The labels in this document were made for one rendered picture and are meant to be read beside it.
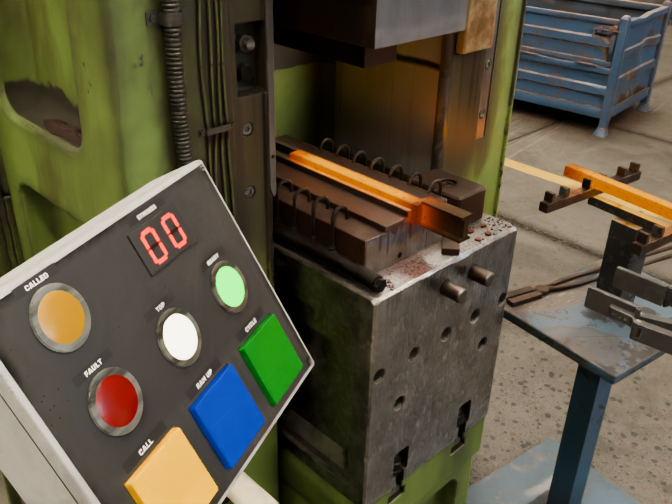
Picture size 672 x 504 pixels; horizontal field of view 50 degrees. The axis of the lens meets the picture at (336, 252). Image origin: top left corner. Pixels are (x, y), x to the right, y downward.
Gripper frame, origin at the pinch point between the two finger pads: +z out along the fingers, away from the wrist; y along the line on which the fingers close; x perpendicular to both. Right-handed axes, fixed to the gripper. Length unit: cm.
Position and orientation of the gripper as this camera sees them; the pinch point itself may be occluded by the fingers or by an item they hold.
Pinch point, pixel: (621, 293)
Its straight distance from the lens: 103.1
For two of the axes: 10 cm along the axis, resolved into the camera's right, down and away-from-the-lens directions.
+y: 7.2, -3.2, 6.2
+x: 0.2, -8.8, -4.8
